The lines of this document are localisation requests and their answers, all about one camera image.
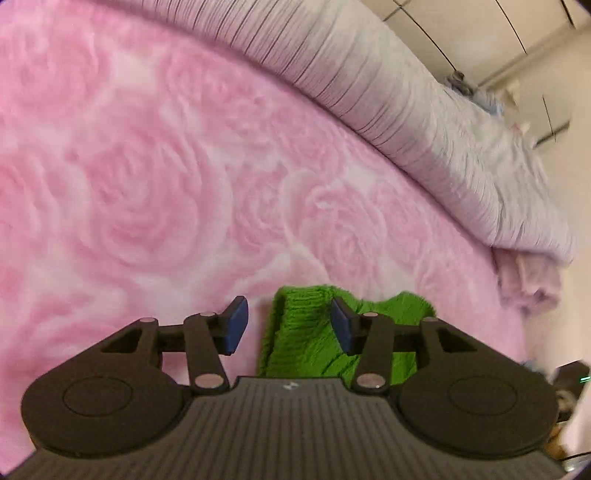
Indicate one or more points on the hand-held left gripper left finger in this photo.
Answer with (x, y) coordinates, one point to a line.
(238, 319)

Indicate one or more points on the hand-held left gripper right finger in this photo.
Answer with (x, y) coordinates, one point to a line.
(342, 324)

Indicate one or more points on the green knit sweater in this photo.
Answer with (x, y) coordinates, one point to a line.
(304, 337)

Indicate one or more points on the purple pillow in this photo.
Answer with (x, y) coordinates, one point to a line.
(526, 281)

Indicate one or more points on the pink rose blanket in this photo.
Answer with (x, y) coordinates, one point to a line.
(138, 184)

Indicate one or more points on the grey striped duvet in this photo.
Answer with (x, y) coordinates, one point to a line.
(415, 138)

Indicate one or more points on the light blue plush toy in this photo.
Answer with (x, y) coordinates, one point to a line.
(487, 102)

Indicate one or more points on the grey plush toy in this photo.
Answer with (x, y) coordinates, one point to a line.
(459, 83)

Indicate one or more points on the cream wardrobe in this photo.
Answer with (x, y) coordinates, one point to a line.
(461, 27)

